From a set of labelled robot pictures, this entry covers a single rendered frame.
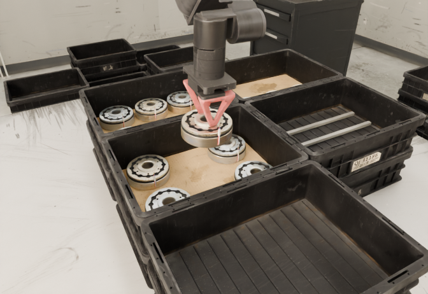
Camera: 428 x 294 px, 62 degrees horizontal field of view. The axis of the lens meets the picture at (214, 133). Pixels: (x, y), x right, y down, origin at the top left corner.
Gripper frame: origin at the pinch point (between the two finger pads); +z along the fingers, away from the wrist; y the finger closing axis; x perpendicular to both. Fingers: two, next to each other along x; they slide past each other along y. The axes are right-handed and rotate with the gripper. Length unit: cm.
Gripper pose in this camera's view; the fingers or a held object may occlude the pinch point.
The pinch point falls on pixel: (207, 116)
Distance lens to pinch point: 70.4
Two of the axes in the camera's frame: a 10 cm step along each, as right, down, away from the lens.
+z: -0.3, 8.3, 5.5
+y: -4.4, -5.1, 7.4
